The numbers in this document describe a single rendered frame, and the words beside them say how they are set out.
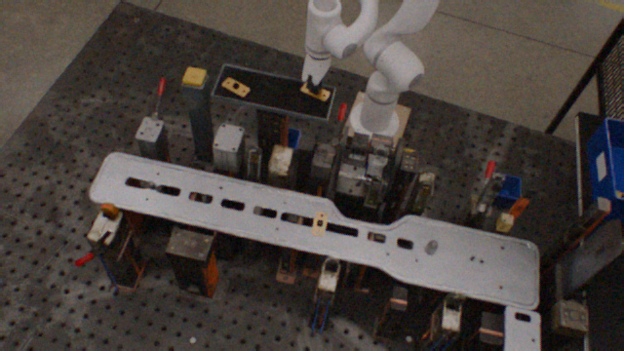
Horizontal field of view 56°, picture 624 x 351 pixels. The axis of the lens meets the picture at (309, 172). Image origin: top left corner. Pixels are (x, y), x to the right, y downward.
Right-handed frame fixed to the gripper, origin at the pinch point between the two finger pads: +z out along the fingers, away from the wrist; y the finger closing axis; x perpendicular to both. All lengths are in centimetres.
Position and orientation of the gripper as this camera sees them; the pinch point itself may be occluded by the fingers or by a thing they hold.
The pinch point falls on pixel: (316, 86)
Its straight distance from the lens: 176.3
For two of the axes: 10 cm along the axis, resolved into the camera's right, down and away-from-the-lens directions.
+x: 8.8, 4.2, -2.0
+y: -4.6, 7.3, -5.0
